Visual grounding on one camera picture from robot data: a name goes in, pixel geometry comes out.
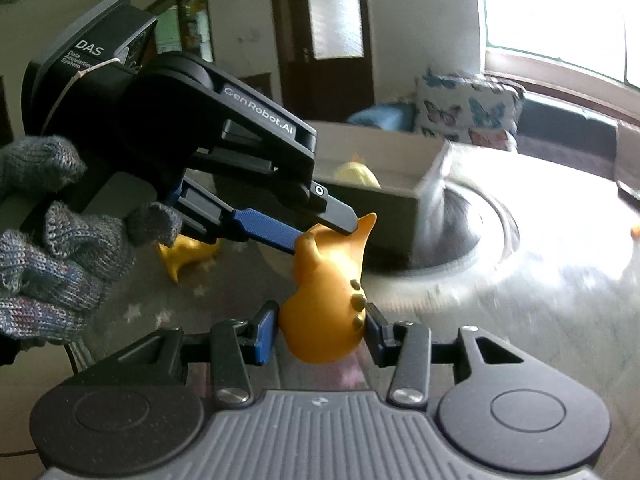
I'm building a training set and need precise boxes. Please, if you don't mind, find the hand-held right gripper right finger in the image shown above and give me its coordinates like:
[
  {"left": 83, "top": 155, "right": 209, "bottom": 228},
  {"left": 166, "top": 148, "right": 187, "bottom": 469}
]
[{"left": 366, "top": 302, "right": 537, "bottom": 407}]

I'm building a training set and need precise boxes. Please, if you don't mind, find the yellow plush duck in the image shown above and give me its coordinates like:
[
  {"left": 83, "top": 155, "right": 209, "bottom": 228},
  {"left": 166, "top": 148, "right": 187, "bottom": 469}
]
[{"left": 333, "top": 154, "right": 384, "bottom": 191}]

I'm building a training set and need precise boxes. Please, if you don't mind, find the glass turntable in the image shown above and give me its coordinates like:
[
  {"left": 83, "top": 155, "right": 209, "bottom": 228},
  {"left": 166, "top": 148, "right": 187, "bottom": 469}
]
[{"left": 360, "top": 177, "right": 522, "bottom": 277}]

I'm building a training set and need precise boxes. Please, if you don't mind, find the dark sofa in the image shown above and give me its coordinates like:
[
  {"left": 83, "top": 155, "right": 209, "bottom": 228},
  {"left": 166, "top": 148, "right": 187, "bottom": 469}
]
[{"left": 515, "top": 94, "right": 640, "bottom": 183}]

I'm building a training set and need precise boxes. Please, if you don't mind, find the person's left hand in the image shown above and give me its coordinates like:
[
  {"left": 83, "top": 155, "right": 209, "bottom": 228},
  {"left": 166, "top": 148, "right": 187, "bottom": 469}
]
[{"left": 0, "top": 135, "right": 184, "bottom": 347}]

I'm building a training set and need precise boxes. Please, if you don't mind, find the window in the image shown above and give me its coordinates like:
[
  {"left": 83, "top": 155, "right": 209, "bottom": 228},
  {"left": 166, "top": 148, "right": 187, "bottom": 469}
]
[{"left": 472, "top": 0, "right": 640, "bottom": 93}]

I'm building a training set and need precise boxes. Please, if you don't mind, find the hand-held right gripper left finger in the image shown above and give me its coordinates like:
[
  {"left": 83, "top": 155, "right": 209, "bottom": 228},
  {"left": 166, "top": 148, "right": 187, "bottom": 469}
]
[{"left": 111, "top": 301, "right": 280, "bottom": 407}]

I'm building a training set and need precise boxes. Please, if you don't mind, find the blue cushion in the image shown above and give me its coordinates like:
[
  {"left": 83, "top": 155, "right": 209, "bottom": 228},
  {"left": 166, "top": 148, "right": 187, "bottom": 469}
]
[{"left": 346, "top": 101, "right": 417, "bottom": 135}]

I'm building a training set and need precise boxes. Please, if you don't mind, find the grey cardboard box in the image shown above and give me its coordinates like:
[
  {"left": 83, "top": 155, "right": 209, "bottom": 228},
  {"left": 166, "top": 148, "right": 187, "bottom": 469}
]
[{"left": 295, "top": 120, "right": 454, "bottom": 264}]

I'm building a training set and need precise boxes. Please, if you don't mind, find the small yellow animal toy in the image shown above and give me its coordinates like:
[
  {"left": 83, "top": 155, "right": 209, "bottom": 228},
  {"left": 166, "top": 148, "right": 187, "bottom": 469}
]
[{"left": 157, "top": 233, "right": 224, "bottom": 285}]

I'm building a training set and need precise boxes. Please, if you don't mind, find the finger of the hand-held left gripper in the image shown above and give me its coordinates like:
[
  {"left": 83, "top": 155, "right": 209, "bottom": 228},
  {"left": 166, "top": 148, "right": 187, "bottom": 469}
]
[
  {"left": 186, "top": 149, "right": 361, "bottom": 236},
  {"left": 171, "top": 177, "right": 307, "bottom": 255}
]

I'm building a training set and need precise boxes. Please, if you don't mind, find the butterfly print pillow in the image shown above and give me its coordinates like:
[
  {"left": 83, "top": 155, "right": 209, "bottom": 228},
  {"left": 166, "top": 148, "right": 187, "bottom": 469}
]
[{"left": 413, "top": 68, "right": 525, "bottom": 154}]

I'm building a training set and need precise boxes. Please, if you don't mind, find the dark wooden door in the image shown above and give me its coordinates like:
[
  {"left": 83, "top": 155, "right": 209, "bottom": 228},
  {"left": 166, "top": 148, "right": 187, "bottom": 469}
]
[{"left": 268, "top": 0, "right": 377, "bottom": 124}]

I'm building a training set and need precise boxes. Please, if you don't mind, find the shelf cabinet with bottles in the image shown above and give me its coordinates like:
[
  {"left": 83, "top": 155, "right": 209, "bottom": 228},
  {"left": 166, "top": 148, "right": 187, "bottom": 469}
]
[{"left": 146, "top": 0, "right": 217, "bottom": 64}]

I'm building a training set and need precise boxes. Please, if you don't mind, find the large yellow rubber duck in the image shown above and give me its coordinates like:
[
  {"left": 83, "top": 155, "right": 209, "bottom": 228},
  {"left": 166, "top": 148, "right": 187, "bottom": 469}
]
[{"left": 277, "top": 212, "right": 379, "bottom": 365}]

